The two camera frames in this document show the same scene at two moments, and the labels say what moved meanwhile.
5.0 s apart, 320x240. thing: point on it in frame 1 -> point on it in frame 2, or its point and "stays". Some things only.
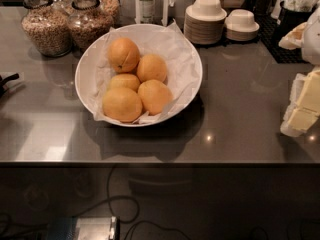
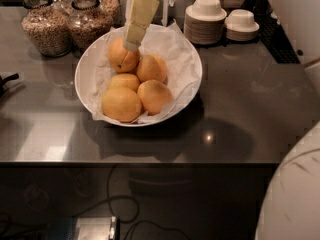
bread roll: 155,97 stays
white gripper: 312,40 -> 142,14
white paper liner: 165,40 stays
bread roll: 123,55 stays
